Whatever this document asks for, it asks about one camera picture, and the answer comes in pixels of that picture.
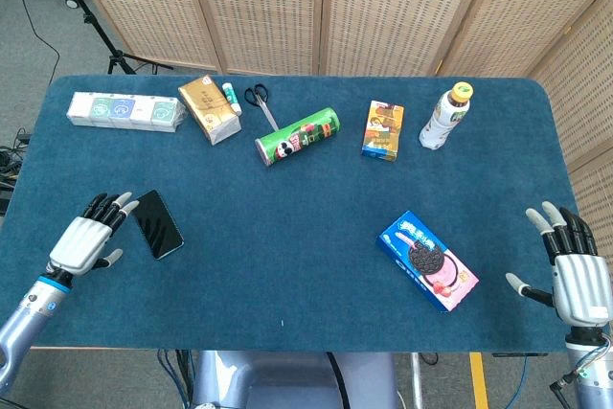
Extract black smartphone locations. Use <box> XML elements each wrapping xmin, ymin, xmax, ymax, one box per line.
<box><xmin>132</xmin><ymin>190</ymin><xmax>186</xmax><ymax>261</ymax></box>

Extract gold tissue pack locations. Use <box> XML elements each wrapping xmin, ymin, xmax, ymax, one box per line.
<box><xmin>177</xmin><ymin>74</ymin><xmax>242</xmax><ymax>147</ymax></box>

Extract bundle of floor cables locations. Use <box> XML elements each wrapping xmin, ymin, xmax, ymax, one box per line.
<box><xmin>0</xmin><ymin>126</ymin><xmax>33</xmax><ymax>218</ymax></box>

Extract blue Oreo cookie box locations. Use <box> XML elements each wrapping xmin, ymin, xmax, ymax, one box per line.
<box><xmin>376</xmin><ymin>210</ymin><xmax>481</xmax><ymax>313</ymax></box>

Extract woven folding screen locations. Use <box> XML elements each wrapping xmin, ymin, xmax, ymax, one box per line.
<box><xmin>59</xmin><ymin>0</ymin><xmax>613</xmax><ymax>261</ymax></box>

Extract black handled scissors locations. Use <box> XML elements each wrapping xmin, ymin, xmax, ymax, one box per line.
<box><xmin>244</xmin><ymin>83</ymin><xmax>280</xmax><ymax>132</ymax></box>

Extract orange and blue carton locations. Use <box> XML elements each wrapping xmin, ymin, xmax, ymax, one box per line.
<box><xmin>360</xmin><ymin>100</ymin><xmax>405</xmax><ymax>162</ymax></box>

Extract white pocket tissue multipack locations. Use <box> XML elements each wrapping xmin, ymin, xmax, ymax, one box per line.
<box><xmin>66</xmin><ymin>91</ymin><xmax>188</xmax><ymax>134</ymax></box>

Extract blue table mat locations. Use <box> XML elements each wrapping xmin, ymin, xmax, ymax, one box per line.
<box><xmin>0</xmin><ymin>74</ymin><xmax>583</xmax><ymax>353</ymax></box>

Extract green Pringles can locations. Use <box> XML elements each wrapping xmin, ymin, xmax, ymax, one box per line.
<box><xmin>254</xmin><ymin>107</ymin><xmax>341</xmax><ymax>169</ymax></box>

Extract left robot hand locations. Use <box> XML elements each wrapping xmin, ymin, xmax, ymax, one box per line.
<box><xmin>48</xmin><ymin>192</ymin><xmax>140</xmax><ymax>278</ymax></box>

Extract black tripod stand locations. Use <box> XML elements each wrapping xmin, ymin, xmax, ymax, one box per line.
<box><xmin>37</xmin><ymin>0</ymin><xmax>174</xmax><ymax>76</ymax></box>

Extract white drink bottle yellow cap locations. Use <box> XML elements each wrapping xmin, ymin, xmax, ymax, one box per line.
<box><xmin>419</xmin><ymin>81</ymin><xmax>475</xmax><ymax>151</ymax></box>

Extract white and green glue stick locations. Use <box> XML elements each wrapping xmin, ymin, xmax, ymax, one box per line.
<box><xmin>221</xmin><ymin>82</ymin><xmax>243</xmax><ymax>117</ymax></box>

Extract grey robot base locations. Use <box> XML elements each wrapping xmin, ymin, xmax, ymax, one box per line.
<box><xmin>191</xmin><ymin>350</ymin><xmax>399</xmax><ymax>409</ymax></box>

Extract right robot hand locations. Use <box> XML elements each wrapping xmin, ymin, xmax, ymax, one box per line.
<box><xmin>505</xmin><ymin>200</ymin><xmax>613</xmax><ymax>329</ymax></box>

